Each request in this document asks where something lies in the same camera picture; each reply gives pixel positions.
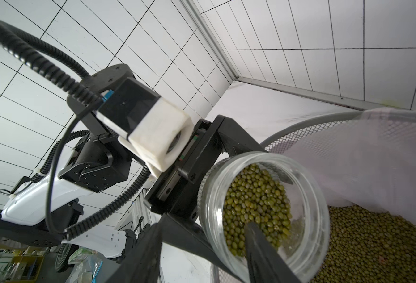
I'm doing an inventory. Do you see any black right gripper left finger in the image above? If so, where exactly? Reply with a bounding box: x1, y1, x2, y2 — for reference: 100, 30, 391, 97
106, 224, 163, 283

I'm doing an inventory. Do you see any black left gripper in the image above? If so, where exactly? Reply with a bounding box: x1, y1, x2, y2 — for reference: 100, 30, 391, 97
144, 115, 266, 282

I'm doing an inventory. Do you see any grey mesh waste bin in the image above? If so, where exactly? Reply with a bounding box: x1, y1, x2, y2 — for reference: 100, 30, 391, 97
211, 110, 416, 283

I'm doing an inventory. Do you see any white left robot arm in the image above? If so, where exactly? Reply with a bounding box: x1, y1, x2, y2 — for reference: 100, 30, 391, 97
0, 20, 262, 283

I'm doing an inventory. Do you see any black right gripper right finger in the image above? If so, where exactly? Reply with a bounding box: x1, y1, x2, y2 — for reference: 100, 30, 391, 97
245, 222, 301, 283

